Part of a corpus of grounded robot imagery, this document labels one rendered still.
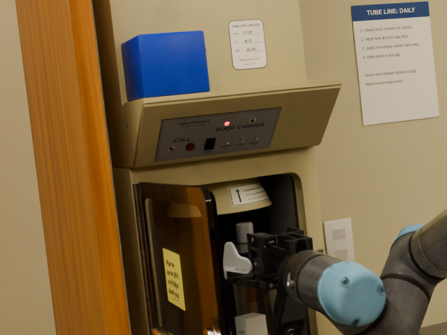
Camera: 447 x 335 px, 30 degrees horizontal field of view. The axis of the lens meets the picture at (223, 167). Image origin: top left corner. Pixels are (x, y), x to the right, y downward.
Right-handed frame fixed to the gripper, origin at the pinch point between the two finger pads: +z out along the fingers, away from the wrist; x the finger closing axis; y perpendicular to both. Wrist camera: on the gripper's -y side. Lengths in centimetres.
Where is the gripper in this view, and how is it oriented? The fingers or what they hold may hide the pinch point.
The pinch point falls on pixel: (249, 265)
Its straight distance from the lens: 136.4
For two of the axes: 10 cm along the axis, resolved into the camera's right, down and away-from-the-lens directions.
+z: -3.7, -0.6, 9.3
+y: -1.0, -9.9, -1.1
